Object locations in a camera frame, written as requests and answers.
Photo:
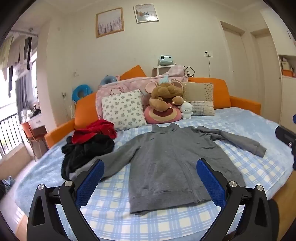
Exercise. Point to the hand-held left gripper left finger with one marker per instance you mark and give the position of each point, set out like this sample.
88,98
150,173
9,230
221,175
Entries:
90,185

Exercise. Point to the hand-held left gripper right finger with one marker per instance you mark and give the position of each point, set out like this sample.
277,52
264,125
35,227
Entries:
211,185

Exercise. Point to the grey zip jacket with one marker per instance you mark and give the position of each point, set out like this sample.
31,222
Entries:
166,162

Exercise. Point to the black clothes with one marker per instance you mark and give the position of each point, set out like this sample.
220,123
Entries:
85,150

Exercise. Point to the blue plaid bed sheet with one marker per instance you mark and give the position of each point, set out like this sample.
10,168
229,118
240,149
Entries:
252,120
161,227

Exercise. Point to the white cabinet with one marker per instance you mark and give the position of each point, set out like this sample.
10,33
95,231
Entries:
288,97

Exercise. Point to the red garment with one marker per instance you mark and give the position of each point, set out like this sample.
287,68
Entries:
97,129

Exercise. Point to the beige door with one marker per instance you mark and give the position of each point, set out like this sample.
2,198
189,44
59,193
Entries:
266,76
233,62

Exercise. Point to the orange chair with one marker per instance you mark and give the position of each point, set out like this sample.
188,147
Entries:
34,136

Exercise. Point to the checked beige cushion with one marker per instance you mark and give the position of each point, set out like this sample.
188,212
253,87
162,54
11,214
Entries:
203,108

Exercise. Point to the small white plush toy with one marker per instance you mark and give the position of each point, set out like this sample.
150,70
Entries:
186,110

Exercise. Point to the white floral pillow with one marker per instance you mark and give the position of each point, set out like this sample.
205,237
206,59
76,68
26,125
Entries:
123,110

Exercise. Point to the white desk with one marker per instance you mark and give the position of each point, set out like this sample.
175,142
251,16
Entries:
37,121

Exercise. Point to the pink round cushion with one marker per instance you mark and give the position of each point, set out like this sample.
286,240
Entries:
161,115

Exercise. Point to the black balcony railing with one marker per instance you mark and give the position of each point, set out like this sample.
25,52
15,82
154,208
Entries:
9,136

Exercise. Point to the beige dotted cushion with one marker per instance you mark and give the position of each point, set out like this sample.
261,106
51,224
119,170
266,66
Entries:
198,91

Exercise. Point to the brown plush mouse toy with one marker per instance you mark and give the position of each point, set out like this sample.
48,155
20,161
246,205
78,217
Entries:
166,92

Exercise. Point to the blue plush toy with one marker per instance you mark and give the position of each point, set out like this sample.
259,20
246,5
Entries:
107,80

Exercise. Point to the pink printed blanket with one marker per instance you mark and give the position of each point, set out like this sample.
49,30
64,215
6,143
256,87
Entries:
129,84

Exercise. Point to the grey curtain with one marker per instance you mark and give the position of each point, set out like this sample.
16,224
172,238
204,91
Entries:
22,92

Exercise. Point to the orange cushion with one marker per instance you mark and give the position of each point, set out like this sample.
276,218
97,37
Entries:
134,73

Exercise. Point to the white shelf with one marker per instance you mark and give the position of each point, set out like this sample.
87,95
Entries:
159,69

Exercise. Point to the light green projector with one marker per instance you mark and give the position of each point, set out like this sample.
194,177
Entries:
165,60

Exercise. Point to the hanging laundry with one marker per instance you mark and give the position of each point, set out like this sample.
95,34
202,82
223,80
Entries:
11,55

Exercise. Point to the wooden framed picture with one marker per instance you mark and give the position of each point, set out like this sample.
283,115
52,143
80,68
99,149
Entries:
109,22

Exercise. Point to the white framed picture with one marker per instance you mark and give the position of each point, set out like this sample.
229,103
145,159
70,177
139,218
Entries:
146,13

